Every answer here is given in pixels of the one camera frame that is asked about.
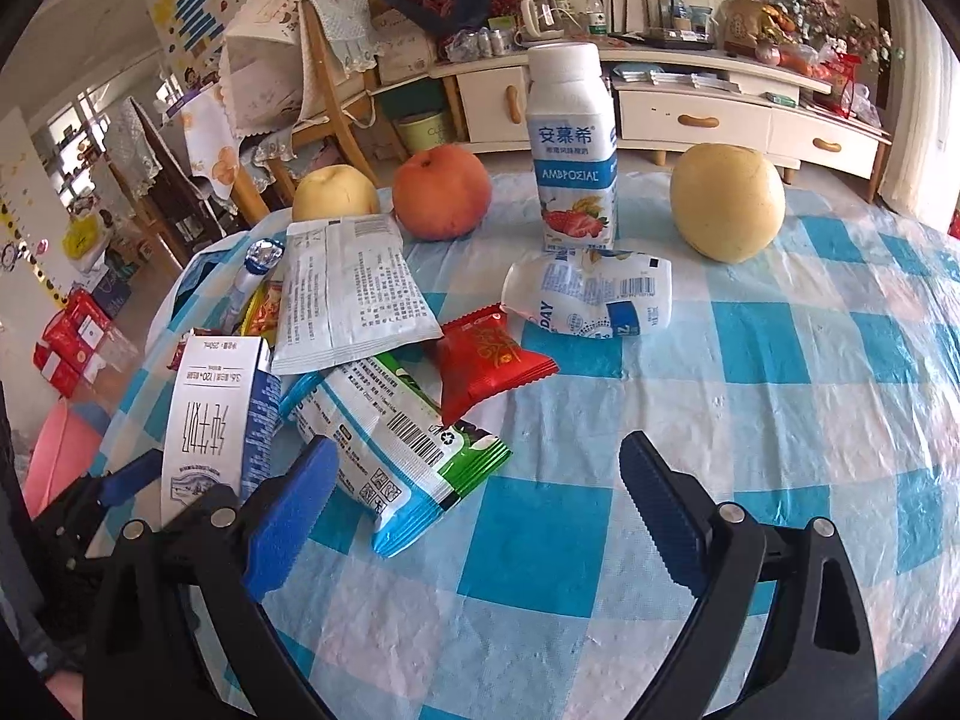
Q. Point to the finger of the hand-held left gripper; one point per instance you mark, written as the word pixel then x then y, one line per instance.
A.
pixel 135 476

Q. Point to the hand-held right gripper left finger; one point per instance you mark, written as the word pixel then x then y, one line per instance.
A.
pixel 289 517

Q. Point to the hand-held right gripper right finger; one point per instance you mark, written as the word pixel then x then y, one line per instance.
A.
pixel 664 517

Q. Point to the pink plastic bin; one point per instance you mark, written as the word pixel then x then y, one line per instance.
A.
pixel 56 450

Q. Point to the white blue milk carton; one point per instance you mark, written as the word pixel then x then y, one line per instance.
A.
pixel 217 420

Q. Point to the green white snack packet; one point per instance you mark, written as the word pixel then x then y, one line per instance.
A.
pixel 405 450

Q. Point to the yellow red snack packet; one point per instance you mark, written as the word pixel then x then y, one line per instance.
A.
pixel 262 313

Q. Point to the silver white printed packet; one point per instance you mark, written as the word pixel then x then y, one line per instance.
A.
pixel 345 300

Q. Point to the crushed white plastic bottle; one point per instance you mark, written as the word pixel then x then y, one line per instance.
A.
pixel 585 300

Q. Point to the red gift boxes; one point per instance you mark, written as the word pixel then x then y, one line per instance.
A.
pixel 67 345

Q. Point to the blue white checkered tablecloth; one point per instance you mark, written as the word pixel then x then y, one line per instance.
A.
pixel 750 390

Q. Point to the yellow bag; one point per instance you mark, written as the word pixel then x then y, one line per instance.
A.
pixel 82 236

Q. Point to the dark wooden chair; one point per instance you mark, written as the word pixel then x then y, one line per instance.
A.
pixel 169 187

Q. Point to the yellow pear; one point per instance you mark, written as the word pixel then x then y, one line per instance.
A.
pixel 727 202
pixel 334 193

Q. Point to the grey lace chair cover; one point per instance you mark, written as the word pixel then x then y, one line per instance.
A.
pixel 131 139

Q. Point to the dining table with printed cloth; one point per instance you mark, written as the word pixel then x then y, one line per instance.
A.
pixel 214 142

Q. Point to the orange red apple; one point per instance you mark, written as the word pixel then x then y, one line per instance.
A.
pixel 442 191

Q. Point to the white yogurt bottle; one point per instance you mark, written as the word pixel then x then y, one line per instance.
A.
pixel 574 150

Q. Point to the white tv cabinet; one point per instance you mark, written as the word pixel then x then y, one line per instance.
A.
pixel 675 120

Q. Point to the green waste bin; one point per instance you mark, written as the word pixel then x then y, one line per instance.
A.
pixel 424 135

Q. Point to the white printed cloth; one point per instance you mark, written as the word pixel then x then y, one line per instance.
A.
pixel 262 67

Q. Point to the light wooden chair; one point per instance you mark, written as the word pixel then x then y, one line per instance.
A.
pixel 313 60

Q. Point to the pale cardboard box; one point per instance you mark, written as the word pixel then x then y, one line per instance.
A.
pixel 405 49

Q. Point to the pale blue knit towel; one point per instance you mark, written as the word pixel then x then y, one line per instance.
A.
pixel 341 30

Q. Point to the brown paper bag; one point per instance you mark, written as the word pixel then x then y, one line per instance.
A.
pixel 746 22

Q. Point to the clear water bottle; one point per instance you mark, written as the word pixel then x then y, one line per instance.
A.
pixel 596 13

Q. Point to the glass kettle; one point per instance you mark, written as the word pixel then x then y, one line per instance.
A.
pixel 540 15

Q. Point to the dried flower bunch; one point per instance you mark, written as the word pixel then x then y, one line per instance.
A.
pixel 840 15

